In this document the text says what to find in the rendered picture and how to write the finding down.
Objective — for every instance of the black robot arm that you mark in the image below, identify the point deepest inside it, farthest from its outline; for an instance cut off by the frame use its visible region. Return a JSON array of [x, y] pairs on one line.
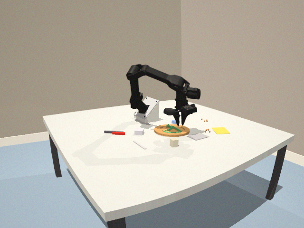
[[173, 81]]

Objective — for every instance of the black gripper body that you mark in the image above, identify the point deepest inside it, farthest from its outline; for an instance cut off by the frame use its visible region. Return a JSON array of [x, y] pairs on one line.
[[171, 111]]

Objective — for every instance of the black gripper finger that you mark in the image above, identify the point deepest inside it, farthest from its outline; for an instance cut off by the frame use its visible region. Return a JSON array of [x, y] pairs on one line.
[[177, 118], [183, 118]]

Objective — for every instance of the orange round board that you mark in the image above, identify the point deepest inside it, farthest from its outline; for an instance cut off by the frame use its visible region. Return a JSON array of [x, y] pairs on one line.
[[159, 130]]

